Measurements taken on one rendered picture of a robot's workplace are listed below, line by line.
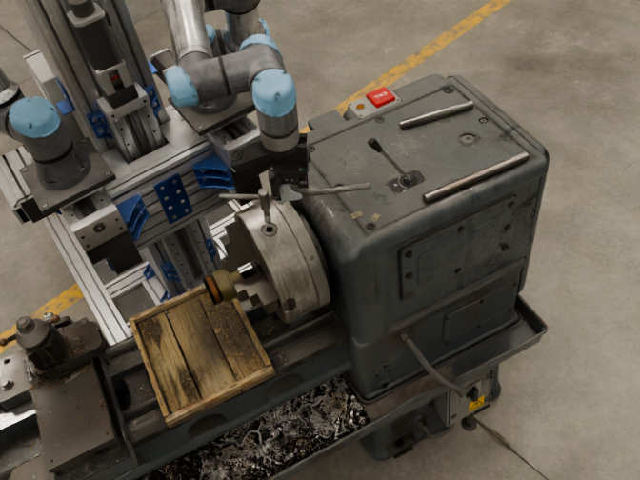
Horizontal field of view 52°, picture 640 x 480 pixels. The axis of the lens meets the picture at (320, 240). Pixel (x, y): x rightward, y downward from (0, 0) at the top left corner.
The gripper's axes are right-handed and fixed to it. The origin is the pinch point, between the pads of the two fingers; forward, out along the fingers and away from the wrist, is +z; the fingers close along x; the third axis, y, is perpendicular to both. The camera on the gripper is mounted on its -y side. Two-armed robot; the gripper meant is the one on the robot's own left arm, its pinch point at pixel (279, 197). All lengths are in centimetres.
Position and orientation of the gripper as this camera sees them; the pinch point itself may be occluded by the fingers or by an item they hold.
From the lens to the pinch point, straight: 145.7
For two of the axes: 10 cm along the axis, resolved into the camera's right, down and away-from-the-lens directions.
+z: 0.4, 5.2, 8.6
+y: 10.0, 0.2, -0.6
